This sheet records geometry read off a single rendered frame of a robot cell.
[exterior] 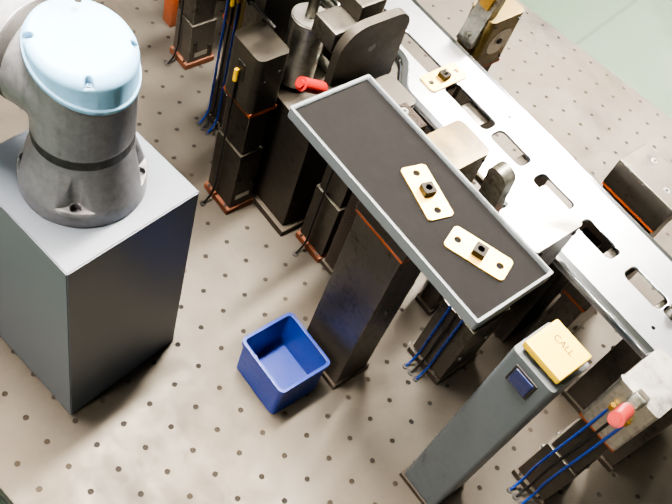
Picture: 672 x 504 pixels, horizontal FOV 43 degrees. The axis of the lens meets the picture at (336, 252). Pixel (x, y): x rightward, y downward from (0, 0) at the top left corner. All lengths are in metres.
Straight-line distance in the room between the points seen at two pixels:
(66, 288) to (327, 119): 0.39
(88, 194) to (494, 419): 0.57
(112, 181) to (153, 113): 0.71
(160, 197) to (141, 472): 0.45
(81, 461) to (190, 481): 0.16
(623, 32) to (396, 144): 2.58
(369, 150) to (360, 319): 0.28
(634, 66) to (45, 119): 2.82
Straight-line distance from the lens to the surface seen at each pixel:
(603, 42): 3.54
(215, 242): 1.53
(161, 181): 1.09
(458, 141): 1.28
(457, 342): 1.39
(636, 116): 2.13
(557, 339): 1.04
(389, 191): 1.07
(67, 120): 0.93
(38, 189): 1.03
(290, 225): 1.56
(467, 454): 1.23
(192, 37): 1.74
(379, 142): 1.12
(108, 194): 1.02
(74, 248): 1.03
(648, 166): 1.50
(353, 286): 1.23
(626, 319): 1.33
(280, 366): 1.43
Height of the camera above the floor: 1.96
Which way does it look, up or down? 53 degrees down
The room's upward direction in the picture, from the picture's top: 23 degrees clockwise
